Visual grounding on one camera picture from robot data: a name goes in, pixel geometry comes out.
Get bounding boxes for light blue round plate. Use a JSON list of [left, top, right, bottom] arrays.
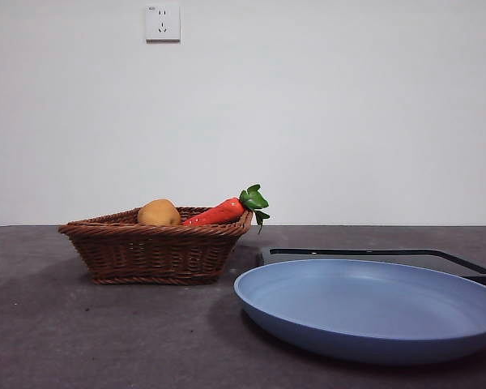
[[232, 259, 486, 365]]

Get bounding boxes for orange carrot with green leaves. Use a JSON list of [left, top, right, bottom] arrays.
[[181, 184, 271, 235]]

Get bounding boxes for yellow-brown potato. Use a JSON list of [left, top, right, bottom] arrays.
[[137, 199, 182, 227]]

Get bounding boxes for brown wicker basket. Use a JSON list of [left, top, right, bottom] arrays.
[[58, 206, 254, 285]]

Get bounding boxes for black rectangular tray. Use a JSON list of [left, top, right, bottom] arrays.
[[255, 247, 486, 285]]

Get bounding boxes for white wall power socket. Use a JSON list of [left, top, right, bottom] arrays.
[[145, 3, 181, 43]]

